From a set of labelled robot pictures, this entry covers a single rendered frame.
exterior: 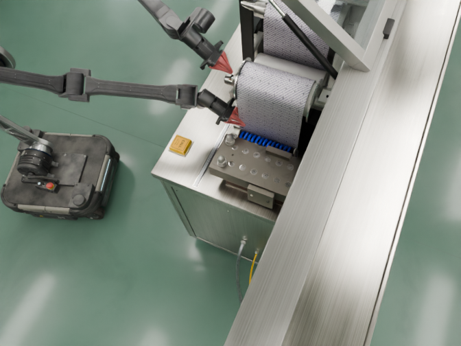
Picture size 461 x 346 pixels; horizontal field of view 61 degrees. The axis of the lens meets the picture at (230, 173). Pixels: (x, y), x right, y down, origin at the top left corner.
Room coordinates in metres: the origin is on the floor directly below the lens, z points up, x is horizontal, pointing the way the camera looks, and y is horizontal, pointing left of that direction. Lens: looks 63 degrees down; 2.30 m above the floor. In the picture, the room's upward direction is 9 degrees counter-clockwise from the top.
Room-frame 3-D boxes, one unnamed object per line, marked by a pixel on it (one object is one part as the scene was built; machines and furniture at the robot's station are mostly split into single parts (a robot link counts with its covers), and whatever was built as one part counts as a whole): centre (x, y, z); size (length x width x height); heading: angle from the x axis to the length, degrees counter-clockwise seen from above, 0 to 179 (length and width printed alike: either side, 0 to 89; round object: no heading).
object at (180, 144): (0.88, 0.19, 0.91); 0.07 x 0.07 x 0.02; 58
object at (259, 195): (0.56, -0.10, 0.96); 0.10 x 0.03 x 0.11; 58
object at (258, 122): (0.77, -0.16, 1.10); 0.23 x 0.01 x 0.18; 58
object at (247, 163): (0.65, -0.13, 1.00); 0.40 x 0.16 x 0.06; 58
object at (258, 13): (1.11, -0.21, 1.33); 0.06 x 0.06 x 0.06; 58
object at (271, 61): (0.92, -0.26, 1.17); 0.26 x 0.12 x 0.12; 58
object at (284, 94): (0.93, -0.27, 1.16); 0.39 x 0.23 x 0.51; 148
